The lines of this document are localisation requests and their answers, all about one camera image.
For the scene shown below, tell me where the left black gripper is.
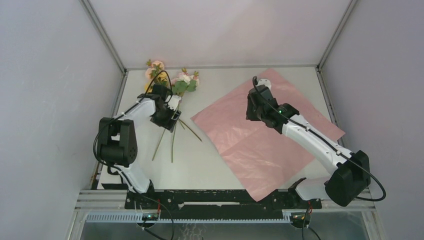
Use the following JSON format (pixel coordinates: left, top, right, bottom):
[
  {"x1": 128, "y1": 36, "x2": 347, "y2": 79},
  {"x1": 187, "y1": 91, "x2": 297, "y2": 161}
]
[{"x1": 150, "y1": 103, "x2": 181, "y2": 133}]

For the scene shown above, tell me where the white pink rose stem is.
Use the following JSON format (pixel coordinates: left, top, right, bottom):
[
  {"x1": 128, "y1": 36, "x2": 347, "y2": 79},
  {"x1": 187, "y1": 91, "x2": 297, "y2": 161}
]
[{"x1": 170, "y1": 67, "x2": 203, "y2": 163}]

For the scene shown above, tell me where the pink purple wrapping paper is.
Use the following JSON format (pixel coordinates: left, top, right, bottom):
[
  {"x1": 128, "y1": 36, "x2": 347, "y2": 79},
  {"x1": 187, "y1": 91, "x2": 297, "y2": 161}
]
[{"x1": 191, "y1": 67, "x2": 344, "y2": 201}]

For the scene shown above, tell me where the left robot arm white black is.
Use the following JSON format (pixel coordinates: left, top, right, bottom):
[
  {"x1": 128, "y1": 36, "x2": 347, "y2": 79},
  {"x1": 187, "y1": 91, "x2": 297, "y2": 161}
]
[{"x1": 93, "y1": 84, "x2": 182, "y2": 209}]

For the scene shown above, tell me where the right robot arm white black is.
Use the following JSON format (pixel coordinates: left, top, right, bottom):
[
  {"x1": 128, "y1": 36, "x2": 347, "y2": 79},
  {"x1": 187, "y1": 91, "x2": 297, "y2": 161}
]
[{"x1": 246, "y1": 85, "x2": 371, "y2": 208}]

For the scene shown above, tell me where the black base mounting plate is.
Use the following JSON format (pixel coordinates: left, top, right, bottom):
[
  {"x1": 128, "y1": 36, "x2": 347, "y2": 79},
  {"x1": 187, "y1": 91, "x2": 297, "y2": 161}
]
[{"x1": 124, "y1": 189, "x2": 322, "y2": 220}]

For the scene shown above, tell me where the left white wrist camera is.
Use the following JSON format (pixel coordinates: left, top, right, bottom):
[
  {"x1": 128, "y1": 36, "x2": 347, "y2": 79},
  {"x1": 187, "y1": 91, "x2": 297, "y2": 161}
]
[{"x1": 165, "y1": 95, "x2": 182, "y2": 111}]

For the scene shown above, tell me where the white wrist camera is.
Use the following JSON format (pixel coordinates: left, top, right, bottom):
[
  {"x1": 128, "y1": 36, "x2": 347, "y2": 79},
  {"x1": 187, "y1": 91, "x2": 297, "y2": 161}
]
[
  {"x1": 255, "y1": 78, "x2": 272, "y2": 90},
  {"x1": 165, "y1": 95, "x2": 182, "y2": 111}
]

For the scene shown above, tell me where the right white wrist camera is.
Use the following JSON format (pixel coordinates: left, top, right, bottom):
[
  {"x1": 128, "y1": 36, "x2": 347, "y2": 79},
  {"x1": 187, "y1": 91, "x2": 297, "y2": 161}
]
[{"x1": 255, "y1": 78, "x2": 272, "y2": 90}]

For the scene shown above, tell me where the aluminium frame rail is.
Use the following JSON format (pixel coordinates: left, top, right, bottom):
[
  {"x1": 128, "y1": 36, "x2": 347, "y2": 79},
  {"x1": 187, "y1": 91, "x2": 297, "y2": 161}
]
[{"x1": 125, "y1": 63, "x2": 318, "y2": 72}]

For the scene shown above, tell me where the white slotted cable duct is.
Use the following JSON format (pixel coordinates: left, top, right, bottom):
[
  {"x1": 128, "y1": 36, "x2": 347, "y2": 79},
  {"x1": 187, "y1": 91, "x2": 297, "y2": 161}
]
[{"x1": 85, "y1": 212, "x2": 292, "y2": 224}]

